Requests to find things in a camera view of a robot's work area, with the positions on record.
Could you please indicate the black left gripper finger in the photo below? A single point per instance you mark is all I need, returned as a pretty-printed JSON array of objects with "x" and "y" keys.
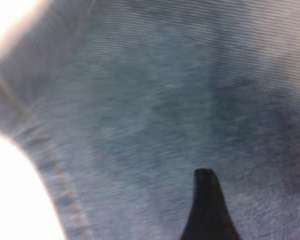
[{"x": 207, "y": 212}]

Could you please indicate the blue faded denim pants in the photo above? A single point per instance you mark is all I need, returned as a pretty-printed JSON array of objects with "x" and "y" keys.
[{"x": 140, "y": 100}]

